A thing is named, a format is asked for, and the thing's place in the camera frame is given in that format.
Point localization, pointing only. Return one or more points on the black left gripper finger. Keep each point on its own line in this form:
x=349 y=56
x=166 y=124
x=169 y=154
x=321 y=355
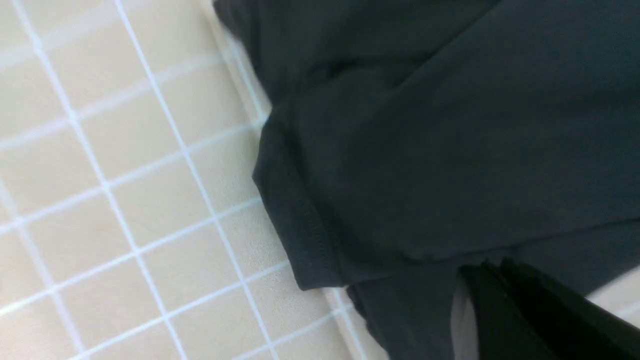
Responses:
x=513 y=311

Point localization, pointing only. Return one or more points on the dark gray long-sleeved shirt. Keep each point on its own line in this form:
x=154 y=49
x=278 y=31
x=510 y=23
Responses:
x=409 y=138

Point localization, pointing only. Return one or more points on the beige checkered tablecloth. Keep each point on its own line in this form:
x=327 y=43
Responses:
x=131 y=226

